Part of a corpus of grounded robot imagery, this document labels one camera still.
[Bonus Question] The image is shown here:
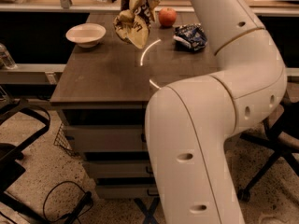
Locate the brown chip bag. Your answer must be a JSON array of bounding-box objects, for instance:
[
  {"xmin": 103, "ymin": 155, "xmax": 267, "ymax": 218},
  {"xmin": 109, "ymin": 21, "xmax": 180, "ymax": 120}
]
[{"xmin": 113, "ymin": 0, "xmax": 160, "ymax": 49}]

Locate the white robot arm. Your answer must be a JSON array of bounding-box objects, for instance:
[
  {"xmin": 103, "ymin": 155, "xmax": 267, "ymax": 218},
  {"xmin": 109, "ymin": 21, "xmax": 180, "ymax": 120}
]
[{"xmin": 145, "ymin": 0, "xmax": 287, "ymax": 224}]

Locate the blue chip bag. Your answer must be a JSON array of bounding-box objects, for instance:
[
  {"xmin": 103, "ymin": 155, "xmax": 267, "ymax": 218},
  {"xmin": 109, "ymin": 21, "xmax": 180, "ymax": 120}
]
[{"xmin": 173, "ymin": 23, "xmax": 207, "ymax": 51}]

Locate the white paper bowl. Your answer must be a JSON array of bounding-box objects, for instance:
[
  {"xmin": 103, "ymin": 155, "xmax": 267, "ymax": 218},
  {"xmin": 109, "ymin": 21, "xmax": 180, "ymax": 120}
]
[{"xmin": 65, "ymin": 23, "xmax": 106, "ymax": 48}]

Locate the red apple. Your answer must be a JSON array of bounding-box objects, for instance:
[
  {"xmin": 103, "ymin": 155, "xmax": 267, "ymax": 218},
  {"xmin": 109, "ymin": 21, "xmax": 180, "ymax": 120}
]
[{"xmin": 158, "ymin": 7, "xmax": 177, "ymax": 27}]

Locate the grey drawer cabinet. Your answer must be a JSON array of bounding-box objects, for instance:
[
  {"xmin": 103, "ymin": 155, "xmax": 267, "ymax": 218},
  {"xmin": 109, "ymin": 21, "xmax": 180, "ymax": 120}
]
[{"xmin": 50, "ymin": 12, "xmax": 217, "ymax": 186}]

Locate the clear plastic water bottle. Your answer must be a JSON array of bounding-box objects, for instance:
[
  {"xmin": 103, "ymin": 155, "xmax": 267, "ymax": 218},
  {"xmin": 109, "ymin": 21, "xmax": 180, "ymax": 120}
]
[{"xmin": 0, "ymin": 43, "xmax": 17, "ymax": 69}]

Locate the black office chair right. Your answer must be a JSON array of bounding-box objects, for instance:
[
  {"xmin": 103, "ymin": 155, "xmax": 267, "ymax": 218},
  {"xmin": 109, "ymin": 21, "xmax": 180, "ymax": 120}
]
[{"xmin": 237, "ymin": 93, "xmax": 299, "ymax": 203}]

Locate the black chair left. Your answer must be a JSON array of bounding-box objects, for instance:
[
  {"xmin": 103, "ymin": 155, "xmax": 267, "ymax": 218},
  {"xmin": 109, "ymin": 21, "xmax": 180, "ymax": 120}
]
[{"xmin": 0, "ymin": 87, "xmax": 50, "ymax": 224}]

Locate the grey metal rail shelf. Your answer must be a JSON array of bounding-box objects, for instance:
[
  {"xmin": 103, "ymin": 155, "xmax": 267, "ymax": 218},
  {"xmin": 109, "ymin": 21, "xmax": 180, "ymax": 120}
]
[{"xmin": 0, "ymin": 63, "xmax": 65, "ymax": 85}]

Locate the top drawer with handle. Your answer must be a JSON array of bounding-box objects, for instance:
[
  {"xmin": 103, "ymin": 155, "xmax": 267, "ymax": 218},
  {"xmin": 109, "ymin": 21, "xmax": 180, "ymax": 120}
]
[{"xmin": 63, "ymin": 125, "xmax": 147, "ymax": 152}]

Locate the drawer with handle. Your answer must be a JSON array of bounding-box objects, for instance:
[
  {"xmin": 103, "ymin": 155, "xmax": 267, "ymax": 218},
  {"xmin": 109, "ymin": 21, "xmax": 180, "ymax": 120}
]
[
  {"xmin": 83, "ymin": 159, "xmax": 152, "ymax": 178},
  {"xmin": 63, "ymin": 125, "xmax": 147, "ymax": 152},
  {"xmin": 95, "ymin": 184, "xmax": 158, "ymax": 199}
]

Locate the wire mesh basket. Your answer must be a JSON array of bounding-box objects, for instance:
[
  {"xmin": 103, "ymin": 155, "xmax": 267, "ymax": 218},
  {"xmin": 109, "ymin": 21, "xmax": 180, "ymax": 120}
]
[{"xmin": 53, "ymin": 123, "xmax": 78, "ymax": 157}]

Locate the middle drawer with handle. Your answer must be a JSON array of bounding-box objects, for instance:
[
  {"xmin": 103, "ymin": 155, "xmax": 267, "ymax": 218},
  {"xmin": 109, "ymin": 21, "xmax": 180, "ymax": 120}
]
[{"xmin": 83, "ymin": 159, "xmax": 152, "ymax": 178}]

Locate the bottom drawer with handle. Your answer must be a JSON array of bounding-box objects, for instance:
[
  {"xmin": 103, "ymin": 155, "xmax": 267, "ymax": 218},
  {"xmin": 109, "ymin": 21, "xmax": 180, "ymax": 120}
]
[{"xmin": 95, "ymin": 184, "xmax": 158, "ymax": 199}]

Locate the black cable on floor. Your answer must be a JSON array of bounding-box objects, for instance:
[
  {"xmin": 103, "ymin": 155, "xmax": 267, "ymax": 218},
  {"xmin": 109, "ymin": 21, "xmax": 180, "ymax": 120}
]
[{"xmin": 42, "ymin": 180, "xmax": 94, "ymax": 224}]

